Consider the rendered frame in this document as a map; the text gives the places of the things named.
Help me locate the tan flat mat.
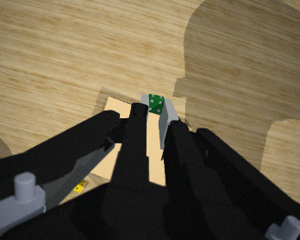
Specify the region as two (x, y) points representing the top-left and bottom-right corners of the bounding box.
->
(91, 96), (166, 186)

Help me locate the yellow die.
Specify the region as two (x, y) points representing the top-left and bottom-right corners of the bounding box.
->
(73, 181), (85, 193)

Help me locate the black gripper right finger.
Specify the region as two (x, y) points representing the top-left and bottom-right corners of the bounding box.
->
(159, 98), (300, 240)

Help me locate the green die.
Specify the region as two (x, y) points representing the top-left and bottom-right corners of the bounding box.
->
(149, 94), (165, 115)

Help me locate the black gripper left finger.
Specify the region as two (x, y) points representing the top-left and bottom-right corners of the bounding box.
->
(0, 93), (153, 240)

